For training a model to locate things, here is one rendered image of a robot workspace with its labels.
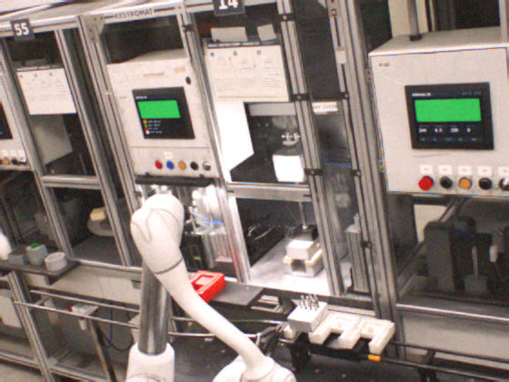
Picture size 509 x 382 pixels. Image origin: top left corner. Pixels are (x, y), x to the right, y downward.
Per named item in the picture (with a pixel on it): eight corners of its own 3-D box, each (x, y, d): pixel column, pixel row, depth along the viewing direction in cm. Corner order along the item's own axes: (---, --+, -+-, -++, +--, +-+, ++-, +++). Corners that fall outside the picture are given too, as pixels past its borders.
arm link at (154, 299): (121, 413, 239) (132, 375, 260) (168, 417, 240) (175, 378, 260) (132, 206, 212) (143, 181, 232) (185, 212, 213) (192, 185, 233)
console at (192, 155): (131, 177, 286) (101, 66, 270) (174, 152, 308) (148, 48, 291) (213, 181, 263) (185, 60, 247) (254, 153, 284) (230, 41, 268)
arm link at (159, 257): (184, 263, 205) (189, 243, 218) (157, 210, 199) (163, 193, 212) (144, 279, 207) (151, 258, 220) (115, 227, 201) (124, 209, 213)
